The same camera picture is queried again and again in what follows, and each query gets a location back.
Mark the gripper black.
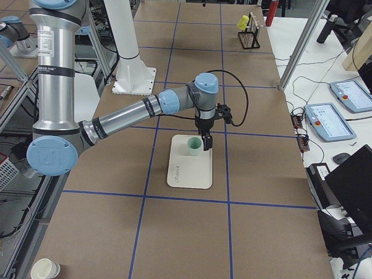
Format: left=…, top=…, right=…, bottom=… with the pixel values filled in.
left=194, top=117, right=214, bottom=151

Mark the green cup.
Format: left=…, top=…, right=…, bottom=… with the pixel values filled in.
left=187, top=137, right=202, bottom=156

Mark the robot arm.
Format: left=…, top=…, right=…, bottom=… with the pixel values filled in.
left=26, top=1, right=219, bottom=176

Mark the white tray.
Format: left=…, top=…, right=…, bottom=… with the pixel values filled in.
left=167, top=134, right=213, bottom=189

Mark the yellow cup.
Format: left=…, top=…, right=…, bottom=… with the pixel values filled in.
left=237, top=15, right=249, bottom=31

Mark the paper cup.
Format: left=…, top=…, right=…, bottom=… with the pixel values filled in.
left=30, top=258, right=60, bottom=279

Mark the black box with label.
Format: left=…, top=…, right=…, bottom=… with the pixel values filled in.
left=306, top=163, right=341, bottom=209

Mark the near teach pendant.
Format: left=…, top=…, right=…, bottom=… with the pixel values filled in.
left=304, top=103, right=357, bottom=142

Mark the teach pendant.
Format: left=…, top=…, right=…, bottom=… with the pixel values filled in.
left=330, top=80, right=372, bottom=113
left=304, top=103, right=357, bottom=142

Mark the white chair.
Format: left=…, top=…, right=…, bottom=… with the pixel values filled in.
left=74, top=73, right=100, bottom=123

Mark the black computer mouse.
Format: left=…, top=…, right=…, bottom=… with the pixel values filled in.
left=332, top=152, right=350, bottom=165

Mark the black laptop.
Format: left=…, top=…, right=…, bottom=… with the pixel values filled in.
left=325, top=144, right=371, bottom=233

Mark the red cylinder bottle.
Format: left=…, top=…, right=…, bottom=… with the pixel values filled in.
left=265, top=0, right=279, bottom=27

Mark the far teach pendant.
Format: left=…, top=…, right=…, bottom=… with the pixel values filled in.
left=330, top=80, right=372, bottom=113

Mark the black bottle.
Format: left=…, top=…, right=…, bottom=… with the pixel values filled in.
left=316, top=15, right=338, bottom=44

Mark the white basket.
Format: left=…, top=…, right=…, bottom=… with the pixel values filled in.
left=0, top=153, right=19, bottom=191

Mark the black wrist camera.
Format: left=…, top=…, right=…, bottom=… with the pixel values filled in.
left=216, top=103, right=234, bottom=124

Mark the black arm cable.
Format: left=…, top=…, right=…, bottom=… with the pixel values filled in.
left=162, top=69, right=249, bottom=127

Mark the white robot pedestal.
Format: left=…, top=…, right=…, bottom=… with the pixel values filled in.
left=104, top=0, right=156, bottom=95

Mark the black wire cup rack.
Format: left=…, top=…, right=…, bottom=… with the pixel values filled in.
left=238, top=11, right=260, bottom=49

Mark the aluminium frame post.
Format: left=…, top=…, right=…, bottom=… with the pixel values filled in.
left=278, top=0, right=330, bottom=91

